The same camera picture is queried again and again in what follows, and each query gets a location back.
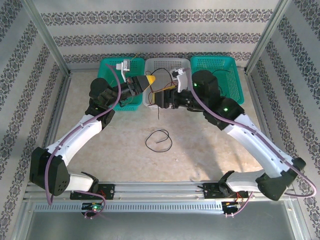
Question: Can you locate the white plastic basket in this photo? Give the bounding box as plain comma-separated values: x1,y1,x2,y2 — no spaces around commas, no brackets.
142,57,192,108

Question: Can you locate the teal plastic basket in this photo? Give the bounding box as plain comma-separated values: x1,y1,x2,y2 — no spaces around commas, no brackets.
190,56,245,106
97,57,146,112

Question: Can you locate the small circuit board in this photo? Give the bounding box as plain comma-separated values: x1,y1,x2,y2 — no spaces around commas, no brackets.
81,202,104,211
221,201,241,210

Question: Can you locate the grey metal sheet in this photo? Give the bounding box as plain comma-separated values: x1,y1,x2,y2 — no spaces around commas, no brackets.
24,211,312,240

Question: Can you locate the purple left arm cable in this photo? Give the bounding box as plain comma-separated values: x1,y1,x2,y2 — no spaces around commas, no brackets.
46,63,123,220

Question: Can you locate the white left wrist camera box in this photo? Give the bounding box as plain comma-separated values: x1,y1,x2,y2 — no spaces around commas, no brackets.
115,59,133,83

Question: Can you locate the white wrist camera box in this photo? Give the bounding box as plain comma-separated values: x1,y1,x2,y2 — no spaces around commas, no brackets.
115,59,133,83
169,66,191,93

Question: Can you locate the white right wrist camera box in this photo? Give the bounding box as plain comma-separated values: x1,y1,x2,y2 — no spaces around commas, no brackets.
169,66,191,93

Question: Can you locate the aluminium table side rail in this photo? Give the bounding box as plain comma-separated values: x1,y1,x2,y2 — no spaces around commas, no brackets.
33,72,74,185
246,71,291,182

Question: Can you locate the aluminium frame post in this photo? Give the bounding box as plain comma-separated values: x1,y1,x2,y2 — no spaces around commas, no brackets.
21,0,72,76
244,0,294,75

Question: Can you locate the aluminium mounting rail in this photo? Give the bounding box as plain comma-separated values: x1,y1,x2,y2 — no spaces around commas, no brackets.
23,181,298,201

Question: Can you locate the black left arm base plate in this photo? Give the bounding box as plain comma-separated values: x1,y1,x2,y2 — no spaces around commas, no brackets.
69,183,116,201

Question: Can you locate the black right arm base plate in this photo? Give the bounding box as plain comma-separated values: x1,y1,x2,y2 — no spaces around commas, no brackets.
202,182,250,200

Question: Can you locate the slotted grey cable duct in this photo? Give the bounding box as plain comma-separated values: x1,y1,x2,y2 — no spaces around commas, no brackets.
33,201,288,214

